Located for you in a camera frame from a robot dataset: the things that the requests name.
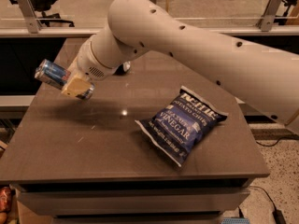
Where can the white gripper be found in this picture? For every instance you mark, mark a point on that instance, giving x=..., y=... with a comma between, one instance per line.
x=85, y=63

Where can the Red Bull can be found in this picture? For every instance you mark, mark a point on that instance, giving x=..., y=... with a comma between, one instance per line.
x=57, y=76

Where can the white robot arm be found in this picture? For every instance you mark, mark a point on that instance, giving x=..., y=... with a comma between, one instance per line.
x=264, y=78

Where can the blue Pepsi can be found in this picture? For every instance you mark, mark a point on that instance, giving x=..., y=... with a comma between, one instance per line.
x=123, y=69

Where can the glass railing panel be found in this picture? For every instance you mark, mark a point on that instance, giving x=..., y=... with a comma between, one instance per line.
x=202, y=13

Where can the blue kettle chips bag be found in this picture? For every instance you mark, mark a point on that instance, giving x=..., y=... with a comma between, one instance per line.
x=178, y=127

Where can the red snack bag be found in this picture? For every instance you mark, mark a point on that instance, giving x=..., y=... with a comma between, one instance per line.
x=5, y=199

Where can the grey table drawer cabinet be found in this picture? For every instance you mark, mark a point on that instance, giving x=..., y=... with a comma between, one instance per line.
x=143, y=205

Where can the left metal glass bracket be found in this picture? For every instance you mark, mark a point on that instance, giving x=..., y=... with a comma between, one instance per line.
x=32, y=23

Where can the right metal glass bracket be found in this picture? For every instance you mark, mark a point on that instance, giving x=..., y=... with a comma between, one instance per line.
x=267, y=19

